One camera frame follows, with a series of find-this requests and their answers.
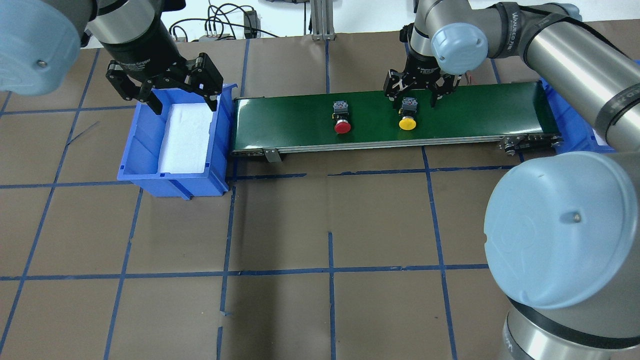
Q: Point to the red push button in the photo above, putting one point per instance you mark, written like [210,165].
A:
[340,117]

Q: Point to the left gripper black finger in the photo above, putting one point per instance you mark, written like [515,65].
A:
[210,96]
[148,97]

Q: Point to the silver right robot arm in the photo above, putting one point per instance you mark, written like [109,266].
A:
[562,232]

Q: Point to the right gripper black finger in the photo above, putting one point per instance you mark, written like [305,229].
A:
[397,93]
[436,94]

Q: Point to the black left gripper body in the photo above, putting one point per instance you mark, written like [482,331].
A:
[142,48]

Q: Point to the blue right storage bin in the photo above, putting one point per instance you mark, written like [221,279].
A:
[575,120]

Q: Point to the white foam pad left bin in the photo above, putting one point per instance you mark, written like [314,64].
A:
[186,139]

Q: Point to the yellow push button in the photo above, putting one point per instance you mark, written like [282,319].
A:
[407,112]

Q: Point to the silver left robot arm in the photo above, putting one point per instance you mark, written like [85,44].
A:
[41,40]

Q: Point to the green conveyor belt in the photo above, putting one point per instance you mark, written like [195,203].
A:
[517,116]

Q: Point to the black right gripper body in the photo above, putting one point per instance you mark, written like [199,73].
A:
[419,65]

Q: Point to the aluminium frame post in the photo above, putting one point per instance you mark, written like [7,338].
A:
[322,20]

